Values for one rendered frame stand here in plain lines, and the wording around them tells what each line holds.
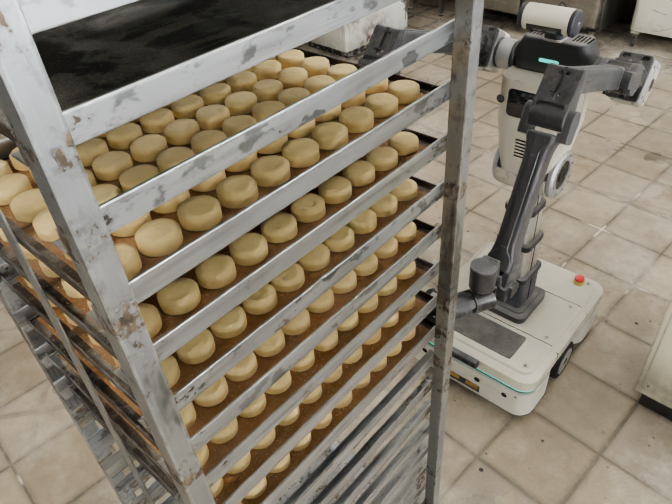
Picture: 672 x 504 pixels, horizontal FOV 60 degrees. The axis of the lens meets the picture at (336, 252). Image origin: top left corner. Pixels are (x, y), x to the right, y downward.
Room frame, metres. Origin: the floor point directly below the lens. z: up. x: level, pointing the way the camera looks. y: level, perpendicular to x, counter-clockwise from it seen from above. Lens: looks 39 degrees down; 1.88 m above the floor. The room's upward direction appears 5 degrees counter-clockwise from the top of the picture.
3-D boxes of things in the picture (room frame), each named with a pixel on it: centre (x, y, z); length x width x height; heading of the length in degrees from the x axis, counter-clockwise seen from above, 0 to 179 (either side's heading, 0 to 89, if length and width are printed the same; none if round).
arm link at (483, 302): (0.93, -0.31, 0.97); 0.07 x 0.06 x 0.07; 106
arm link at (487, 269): (0.95, -0.34, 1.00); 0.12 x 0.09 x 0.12; 136
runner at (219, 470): (0.64, 0.02, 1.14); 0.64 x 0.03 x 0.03; 136
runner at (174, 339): (0.64, 0.02, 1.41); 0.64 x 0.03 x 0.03; 136
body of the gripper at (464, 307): (0.91, -0.25, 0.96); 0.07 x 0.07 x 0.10; 16
